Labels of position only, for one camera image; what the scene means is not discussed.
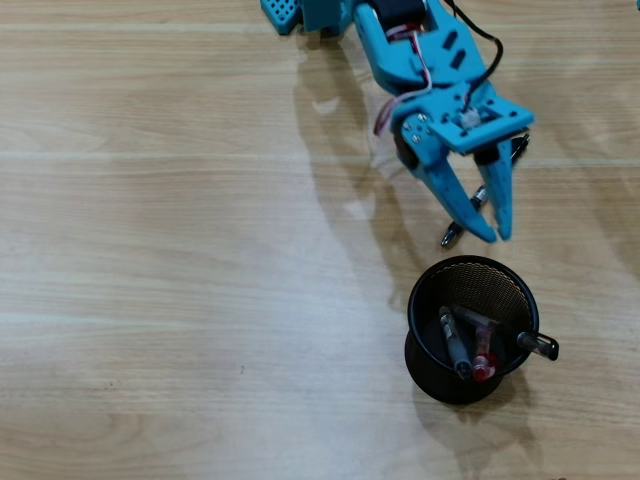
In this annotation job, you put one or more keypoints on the clear pen with black cap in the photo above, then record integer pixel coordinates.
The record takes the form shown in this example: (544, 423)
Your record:
(540, 345)

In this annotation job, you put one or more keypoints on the grey grip clear pen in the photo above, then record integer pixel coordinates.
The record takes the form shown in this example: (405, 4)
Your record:
(456, 350)

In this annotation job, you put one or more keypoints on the black retractable pen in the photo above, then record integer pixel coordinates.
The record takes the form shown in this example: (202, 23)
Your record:
(450, 236)

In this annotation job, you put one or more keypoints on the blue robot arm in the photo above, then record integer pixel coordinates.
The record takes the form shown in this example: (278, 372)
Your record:
(450, 45)

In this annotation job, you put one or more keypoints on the blue perforated robot base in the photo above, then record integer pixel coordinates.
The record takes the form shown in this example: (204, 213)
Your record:
(280, 15)

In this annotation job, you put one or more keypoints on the red clear pen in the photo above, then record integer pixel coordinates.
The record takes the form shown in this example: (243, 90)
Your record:
(484, 350)

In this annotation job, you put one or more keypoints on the black mesh pen holder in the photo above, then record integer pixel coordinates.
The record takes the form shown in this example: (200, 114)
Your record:
(435, 385)

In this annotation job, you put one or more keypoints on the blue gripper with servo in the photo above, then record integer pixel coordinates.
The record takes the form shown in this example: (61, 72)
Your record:
(452, 132)

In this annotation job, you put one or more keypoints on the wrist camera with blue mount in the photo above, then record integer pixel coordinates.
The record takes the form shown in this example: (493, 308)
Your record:
(500, 122)

